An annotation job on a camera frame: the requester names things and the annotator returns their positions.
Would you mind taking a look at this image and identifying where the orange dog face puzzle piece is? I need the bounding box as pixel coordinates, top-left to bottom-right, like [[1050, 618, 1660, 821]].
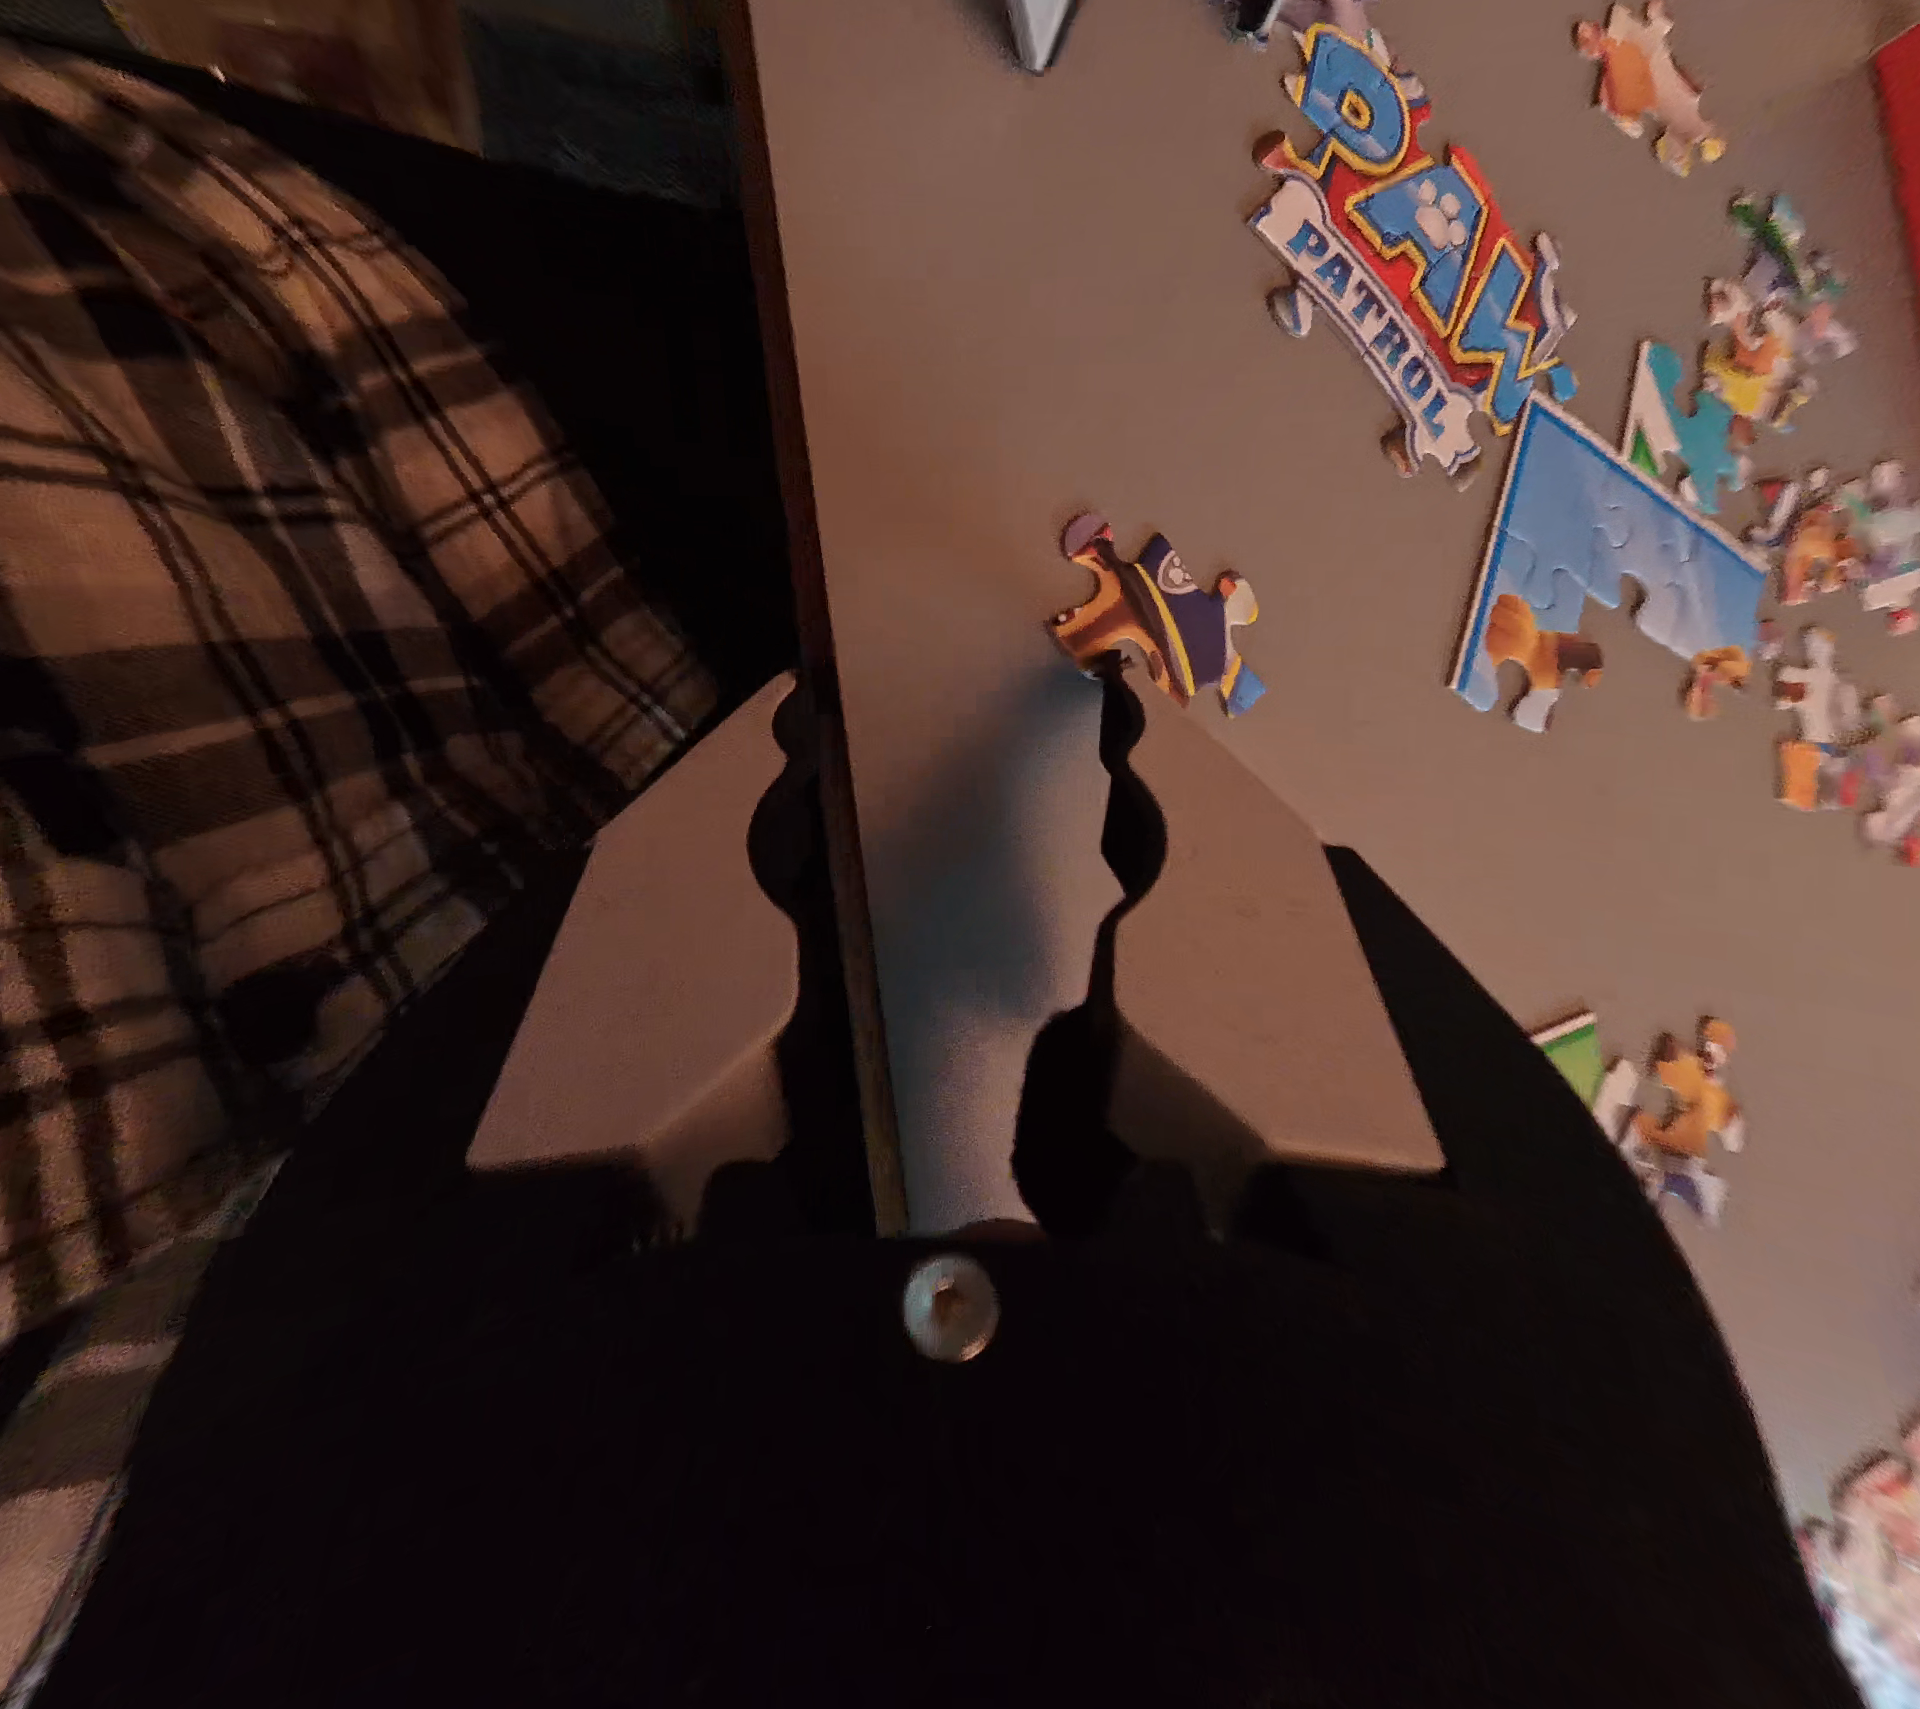
[[1754, 467, 1870, 609]]

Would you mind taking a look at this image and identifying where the assembled light blue puzzle section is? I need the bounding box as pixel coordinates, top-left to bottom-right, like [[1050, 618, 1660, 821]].
[[1446, 388, 1776, 736]]

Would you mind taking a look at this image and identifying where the white orange red puzzle piece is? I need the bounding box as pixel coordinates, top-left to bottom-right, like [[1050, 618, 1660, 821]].
[[1770, 627, 1895, 814]]

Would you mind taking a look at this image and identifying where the navy orange puzzle piece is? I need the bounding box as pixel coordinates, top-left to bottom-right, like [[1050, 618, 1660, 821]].
[[1045, 513, 1265, 718]]

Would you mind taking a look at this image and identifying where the plaid shirt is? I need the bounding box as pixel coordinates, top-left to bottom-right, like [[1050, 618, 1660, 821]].
[[0, 36, 722, 1668]]

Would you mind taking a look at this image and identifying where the orange fur puzzle piece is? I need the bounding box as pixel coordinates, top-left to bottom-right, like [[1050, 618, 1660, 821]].
[[1572, 0, 1730, 178]]

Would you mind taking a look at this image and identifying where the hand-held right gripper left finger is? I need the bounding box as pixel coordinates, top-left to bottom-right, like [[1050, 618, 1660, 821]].
[[467, 670, 820, 1238]]

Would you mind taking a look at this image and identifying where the navy white puzzle piece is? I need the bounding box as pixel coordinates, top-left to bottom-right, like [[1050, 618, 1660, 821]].
[[1642, 1139, 1733, 1229]]

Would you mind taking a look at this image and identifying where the green purple puzzle piece pair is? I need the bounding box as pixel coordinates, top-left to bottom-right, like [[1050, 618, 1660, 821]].
[[1724, 191, 1849, 308]]

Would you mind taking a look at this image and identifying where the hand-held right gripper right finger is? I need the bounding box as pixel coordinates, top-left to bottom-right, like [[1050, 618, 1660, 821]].
[[1011, 667, 1446, 1238]]

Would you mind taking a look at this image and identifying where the teal green corner puzzle piece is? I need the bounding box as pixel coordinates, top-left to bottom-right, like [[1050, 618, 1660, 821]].
[[1619, 341, 1758, 518]]

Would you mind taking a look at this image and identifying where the white teal purple puzzle piece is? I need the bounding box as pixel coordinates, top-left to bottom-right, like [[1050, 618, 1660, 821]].
[[1852, 461, 1920, 638]]

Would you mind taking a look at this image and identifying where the assembled logo puzzle section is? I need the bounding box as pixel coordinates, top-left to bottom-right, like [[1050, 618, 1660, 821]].
[[1244, 21, 1579, 488]]

